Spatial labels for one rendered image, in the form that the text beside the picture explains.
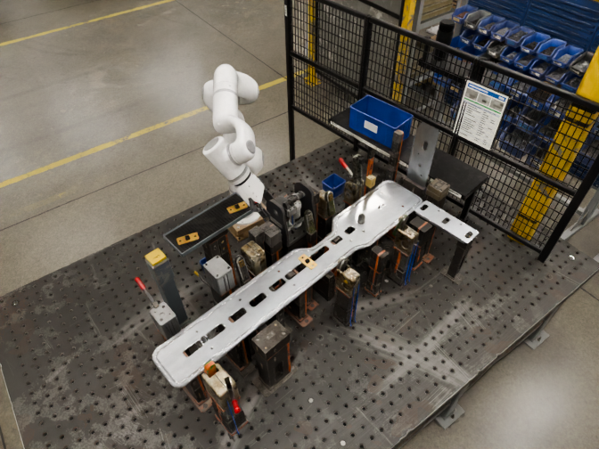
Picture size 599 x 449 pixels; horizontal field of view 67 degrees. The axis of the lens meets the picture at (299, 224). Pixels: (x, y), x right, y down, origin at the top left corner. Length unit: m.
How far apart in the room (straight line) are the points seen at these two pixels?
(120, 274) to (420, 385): 1.50
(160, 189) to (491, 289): 2.65
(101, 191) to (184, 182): 0.67
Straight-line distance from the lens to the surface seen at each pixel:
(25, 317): 2.49
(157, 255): 1.83
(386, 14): 3.99
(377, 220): 2.10
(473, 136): 2.38
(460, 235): 2.13
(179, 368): 1.73
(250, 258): 1.86
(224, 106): 1.64
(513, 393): 2.95
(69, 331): 2.34
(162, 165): 4.15
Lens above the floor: 2.51
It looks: 47 degrees down
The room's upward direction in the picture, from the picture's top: 1 degrees counter-clockwise
